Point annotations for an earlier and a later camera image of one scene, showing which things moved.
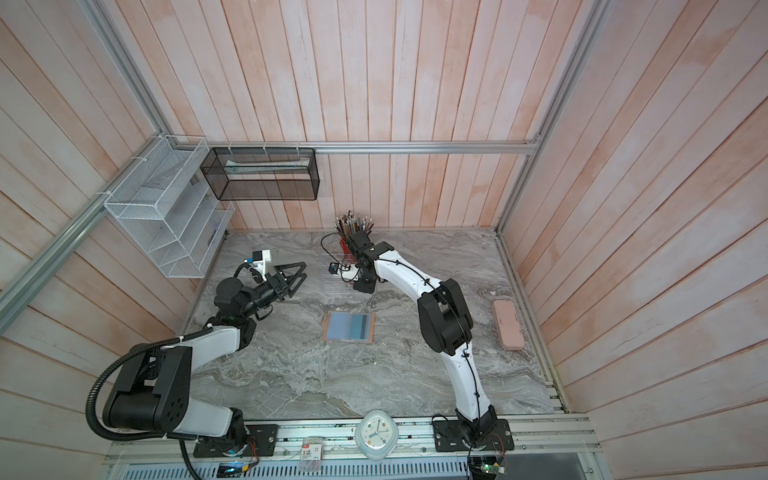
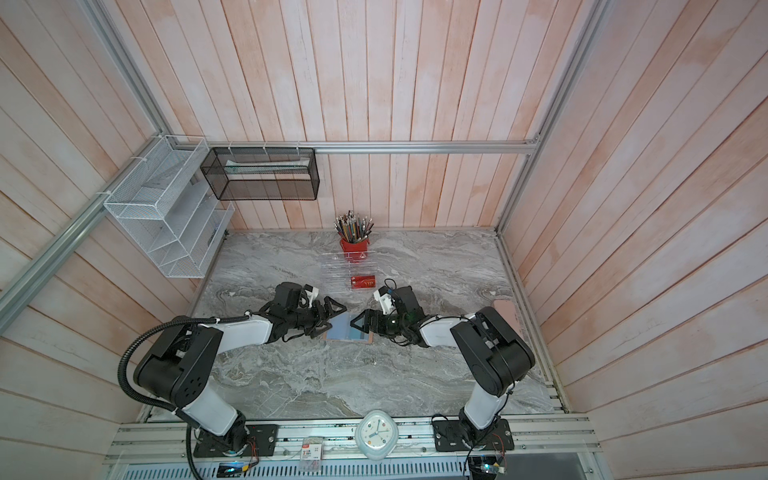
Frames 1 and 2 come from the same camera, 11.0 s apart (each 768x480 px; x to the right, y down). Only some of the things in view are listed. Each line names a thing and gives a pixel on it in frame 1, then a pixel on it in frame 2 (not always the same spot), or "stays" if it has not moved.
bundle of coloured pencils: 349,223 stays
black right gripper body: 365,283 -> 393,323
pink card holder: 350,327 stays
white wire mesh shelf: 170,206 stays
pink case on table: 508,324 stays
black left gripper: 278,284 -> 320,315
